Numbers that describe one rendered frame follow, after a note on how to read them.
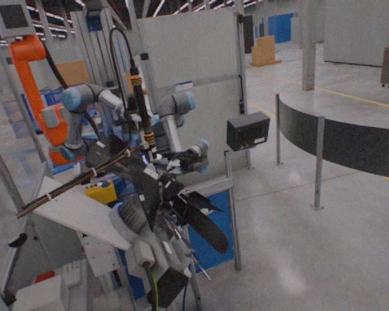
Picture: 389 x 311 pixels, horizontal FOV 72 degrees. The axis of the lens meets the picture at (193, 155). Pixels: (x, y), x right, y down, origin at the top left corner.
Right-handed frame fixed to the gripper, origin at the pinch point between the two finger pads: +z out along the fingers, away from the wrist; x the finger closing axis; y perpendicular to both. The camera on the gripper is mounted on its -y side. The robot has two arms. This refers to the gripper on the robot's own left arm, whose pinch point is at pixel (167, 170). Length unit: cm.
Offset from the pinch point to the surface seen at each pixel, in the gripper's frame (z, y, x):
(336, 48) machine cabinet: -1118, -33, 73
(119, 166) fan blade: 26.4, -3.3, -15.3
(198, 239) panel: -28, -3, 74
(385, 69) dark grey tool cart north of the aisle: -680, 116, 64
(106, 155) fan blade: 27.7, -8.7, -19.8
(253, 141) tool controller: -65, 22, 7
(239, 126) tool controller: -54, 16, -7
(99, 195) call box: 16.6, -37.1, 17.4
